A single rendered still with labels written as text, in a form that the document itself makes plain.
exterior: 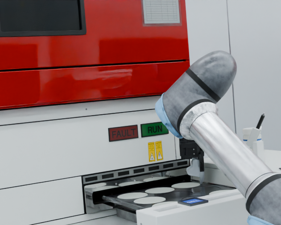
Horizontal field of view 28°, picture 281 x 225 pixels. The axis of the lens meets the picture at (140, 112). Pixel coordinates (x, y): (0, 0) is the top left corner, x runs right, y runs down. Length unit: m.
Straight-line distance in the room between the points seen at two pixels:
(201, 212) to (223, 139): 0.20
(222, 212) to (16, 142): 0.72
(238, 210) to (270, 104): 3.02
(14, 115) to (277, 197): 0.93
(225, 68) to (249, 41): 2.89
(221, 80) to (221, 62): 0.05
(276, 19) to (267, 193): 3.41
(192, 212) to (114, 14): 0.81
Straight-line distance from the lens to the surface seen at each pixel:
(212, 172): 2.03
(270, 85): 4.45
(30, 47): 1.78
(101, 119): 1.92
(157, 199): 1.78
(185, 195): 1.82
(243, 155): 1.28
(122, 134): 1.96
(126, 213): 1.89
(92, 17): 1.88
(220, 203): 1.42
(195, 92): 1.41
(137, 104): 1.99
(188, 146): 1.93
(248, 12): 4.35
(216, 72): 1.41
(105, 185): 1.93
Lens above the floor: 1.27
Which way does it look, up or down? 3 degrees down
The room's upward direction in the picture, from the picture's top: 4 degrees counter-clockwise
